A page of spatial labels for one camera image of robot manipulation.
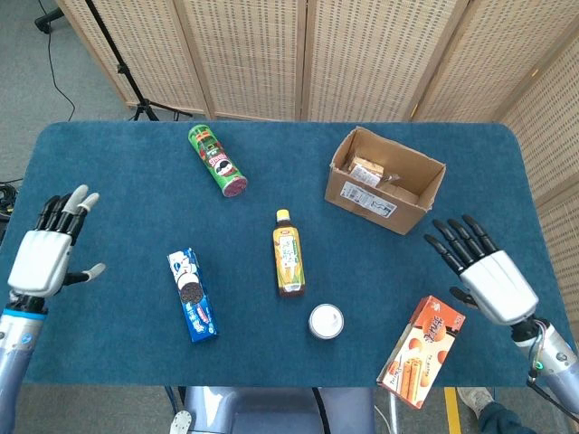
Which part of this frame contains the grey robot torso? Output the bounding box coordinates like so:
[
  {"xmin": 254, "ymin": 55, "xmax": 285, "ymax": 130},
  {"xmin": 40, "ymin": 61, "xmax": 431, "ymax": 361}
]
[{"xmin": 169, "ymin": 386, "xmax": 376, "ymax": 434}]

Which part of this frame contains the blue Oreo cookie box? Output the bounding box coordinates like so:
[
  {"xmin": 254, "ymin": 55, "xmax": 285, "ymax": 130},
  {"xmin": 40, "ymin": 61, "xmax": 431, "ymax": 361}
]
[{"xmin": 166, "ymin": 247, "xmax": 219, "ymax": 344}]

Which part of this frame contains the yellow label drink bottle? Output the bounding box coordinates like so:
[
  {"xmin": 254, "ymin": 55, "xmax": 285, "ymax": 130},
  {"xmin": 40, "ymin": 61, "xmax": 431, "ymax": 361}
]
[{"xmin": 271, "ymin": 208, "xmax": 307, "ymax": 297}]

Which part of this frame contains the orange snack package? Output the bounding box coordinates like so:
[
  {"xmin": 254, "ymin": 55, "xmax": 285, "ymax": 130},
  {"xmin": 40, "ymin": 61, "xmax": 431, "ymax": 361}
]
[{"xmin": 376, "ymin": 295, "xmax": 467, "ymax": 410}]

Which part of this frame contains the person's dark trouser leg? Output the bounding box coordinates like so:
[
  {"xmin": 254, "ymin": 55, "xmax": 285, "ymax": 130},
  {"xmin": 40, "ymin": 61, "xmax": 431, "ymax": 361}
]
[{"xmin": 478, "ymin": 401, "xmax": 522, "ymax": 434}]

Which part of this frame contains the green Pringles can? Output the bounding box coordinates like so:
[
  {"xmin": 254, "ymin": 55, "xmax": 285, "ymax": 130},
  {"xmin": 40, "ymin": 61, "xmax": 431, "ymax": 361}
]
[{"xmin": 187, "ymin": 125, "xmax": 249, "ymax": 199}]

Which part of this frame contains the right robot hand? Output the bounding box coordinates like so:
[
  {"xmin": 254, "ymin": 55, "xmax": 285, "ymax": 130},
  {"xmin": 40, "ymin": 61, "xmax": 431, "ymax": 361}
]
[{"xmin": 423, "ymin": 214, "xmax": 551, "ymax": 347}]

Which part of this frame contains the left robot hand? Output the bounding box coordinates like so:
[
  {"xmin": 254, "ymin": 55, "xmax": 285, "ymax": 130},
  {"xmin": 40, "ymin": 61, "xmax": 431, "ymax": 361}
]
[{"xmin": 7, "ymin": 184, "xmax": 108, "ymax": 313}]

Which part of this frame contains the black cable bundle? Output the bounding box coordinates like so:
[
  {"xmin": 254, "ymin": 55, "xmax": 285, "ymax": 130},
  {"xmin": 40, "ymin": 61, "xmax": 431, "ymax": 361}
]
[{"xmin": 0, "ymin": 178, "xmax": 23, "ymax": 223}]

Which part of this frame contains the clear jar white lid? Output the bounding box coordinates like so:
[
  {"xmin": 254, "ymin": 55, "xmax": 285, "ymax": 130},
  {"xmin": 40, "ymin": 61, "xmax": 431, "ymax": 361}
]
[{"xmin": 308, "ymin": 303, "xmax": 345, "ymax": 341}]

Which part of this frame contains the grey sneaker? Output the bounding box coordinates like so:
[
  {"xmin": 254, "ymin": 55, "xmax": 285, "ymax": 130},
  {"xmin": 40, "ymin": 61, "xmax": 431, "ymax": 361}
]
[{"xmin": 457, "ymin": 387, "xmax": 497, "ymax": 420}]

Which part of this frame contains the black floor cable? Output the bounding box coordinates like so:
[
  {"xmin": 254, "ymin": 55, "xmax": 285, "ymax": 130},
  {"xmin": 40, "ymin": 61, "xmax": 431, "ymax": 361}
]
[{"xmin": 38, "ymin": 0, "xmax": 77, "ymax": 123}]

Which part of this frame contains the brown cardboard box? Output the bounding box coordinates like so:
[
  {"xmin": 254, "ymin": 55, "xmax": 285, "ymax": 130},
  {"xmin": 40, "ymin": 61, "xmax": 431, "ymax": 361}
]
[{"xmin": 324, "ymin": 126, "xmax": 448, "ymax": 236}]

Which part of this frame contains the blue table cloth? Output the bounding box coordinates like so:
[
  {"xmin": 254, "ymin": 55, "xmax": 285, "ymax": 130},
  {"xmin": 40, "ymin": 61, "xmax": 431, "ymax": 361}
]
[{"xmin": 0, "ymin": 119, "xmax": 574, "ymax": 389}]

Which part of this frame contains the black tripod stand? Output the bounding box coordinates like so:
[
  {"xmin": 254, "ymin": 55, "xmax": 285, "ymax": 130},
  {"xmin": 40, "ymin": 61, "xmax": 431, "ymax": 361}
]
[{"xmin": 84, "ymin": 0, "xmax": 194, "ymax": 122}]

